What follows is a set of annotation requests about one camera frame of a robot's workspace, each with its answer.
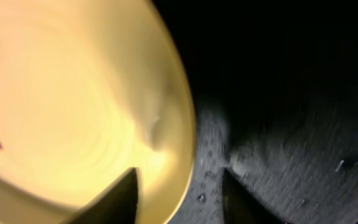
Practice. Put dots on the yellow plate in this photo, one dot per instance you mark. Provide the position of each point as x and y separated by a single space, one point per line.
89 89

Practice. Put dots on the black round tray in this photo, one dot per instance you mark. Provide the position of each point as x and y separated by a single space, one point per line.
275 86

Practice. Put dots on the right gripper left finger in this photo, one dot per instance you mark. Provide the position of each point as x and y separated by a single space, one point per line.
118 205

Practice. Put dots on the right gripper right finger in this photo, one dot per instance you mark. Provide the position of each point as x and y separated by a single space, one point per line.
239 205

